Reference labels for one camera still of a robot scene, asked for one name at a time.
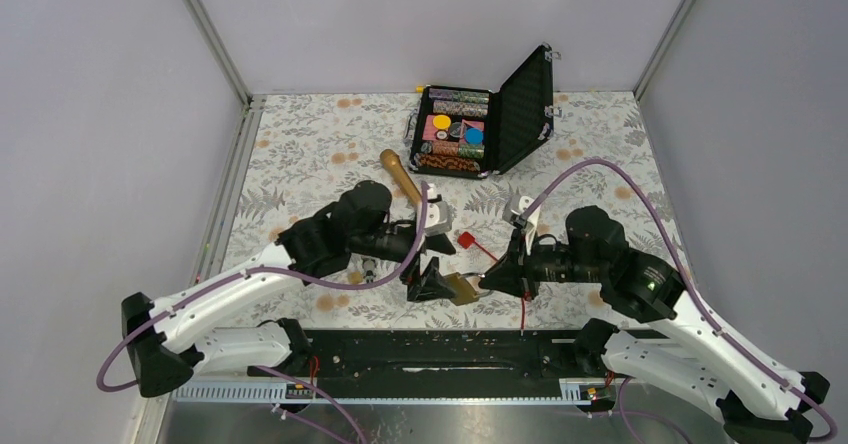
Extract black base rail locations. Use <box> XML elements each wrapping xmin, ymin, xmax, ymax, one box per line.
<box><xmin>198</xmin><ymin>328</ymin><xmax>677</xmax><ymax>403</ymax></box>

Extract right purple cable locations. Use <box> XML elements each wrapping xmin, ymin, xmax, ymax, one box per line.
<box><xmin>523</xmin><ymin>157</ymin><xmax>839</xmax><ymax>442</ymax></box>

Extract black poker chip case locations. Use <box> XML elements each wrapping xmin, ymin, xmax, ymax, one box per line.
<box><xmin>408</xmin><ymin>43</ymin><xmax>561</xmax><ymax>179</ymax></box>

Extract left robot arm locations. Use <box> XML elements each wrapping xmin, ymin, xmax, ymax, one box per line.
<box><xmin>119</xmin><ymin>180</ymin><xmax>453</xmax><ymax>398</ymax></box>

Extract yellow chip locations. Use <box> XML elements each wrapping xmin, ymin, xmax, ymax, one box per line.
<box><xmin>432</xmin><ymin>115</ymin><xmax>452</xmax><ymax>130</ymax></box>

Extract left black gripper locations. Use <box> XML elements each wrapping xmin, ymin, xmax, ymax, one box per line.
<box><xmin>351</xmin><ymin>223</ymin><xmax>459</xmax><ymax>301</ymax></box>

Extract blue chip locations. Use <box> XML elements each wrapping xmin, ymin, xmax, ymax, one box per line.
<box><xmin>464</xmin><ymin>127</ymin><xmax>484</xmax><ymax>145</ymax></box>

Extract red cable lock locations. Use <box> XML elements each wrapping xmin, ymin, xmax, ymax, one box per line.
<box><xmin>457</xmin><ymin>232</ymin><xmax>527</xmax><ymax>332</ymax></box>

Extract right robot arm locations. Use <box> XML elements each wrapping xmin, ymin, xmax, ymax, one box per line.
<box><xmin>480</xmin><ymin>206</ymin><xmax>829</xmax><ymax>443</ymax></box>

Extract purple cable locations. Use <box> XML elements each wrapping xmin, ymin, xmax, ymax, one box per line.
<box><xmin>523</xmin><ymin>157</ymin><xmax>839</xmax><ymax>442</ymax></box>
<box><xmin>95</xmin><ymin>181</ymin><xmax>431</xmax><ymax>393</ymax></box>

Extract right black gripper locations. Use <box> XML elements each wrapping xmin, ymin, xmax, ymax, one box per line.
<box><xmin>479</xmin><ymin>225</ymin><xmax>606</xmax><ymax>301</ymax></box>

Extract floral table mat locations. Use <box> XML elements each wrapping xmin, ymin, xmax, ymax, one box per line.
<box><xmin>224</xmin><ymin>92</ymin><xmax>682</xmax><ymax>330</ymax></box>

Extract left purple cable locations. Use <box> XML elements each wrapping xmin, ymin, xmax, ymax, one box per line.
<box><xmin>95</xmin><ymin>181</ymin><xmax>431</xmax><ymax>393</ymax></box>

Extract large brass padlock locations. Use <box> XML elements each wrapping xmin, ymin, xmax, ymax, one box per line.
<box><xmin>445</xmin><ymin>272</ymin><xmax>493</xmax><ymax>306</ymax></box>

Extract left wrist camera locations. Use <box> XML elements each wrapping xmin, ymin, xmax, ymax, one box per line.
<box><xmin>422</xmin><ymin>184</ymin><xmax>453</xmax><ymax>237</ymax></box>

